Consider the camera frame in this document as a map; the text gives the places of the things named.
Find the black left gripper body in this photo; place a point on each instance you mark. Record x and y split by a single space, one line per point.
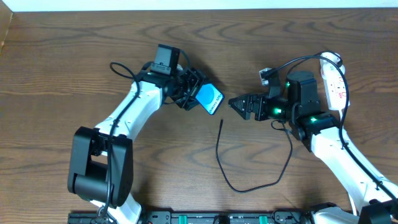
189 90

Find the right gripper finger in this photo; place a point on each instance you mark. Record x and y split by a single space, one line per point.
242 109
242 100

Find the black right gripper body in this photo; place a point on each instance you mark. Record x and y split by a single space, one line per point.
256 107

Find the blue Galaxy smartphone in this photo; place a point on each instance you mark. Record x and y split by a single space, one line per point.
210 98

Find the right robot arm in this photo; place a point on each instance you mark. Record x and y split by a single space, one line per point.
374 196

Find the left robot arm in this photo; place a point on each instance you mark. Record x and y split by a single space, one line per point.
101 164

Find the white USB charger adapter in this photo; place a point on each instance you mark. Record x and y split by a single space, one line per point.
331 57

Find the white power strip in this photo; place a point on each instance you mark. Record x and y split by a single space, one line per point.
335 89

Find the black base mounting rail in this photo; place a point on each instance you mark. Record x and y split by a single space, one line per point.
278 216

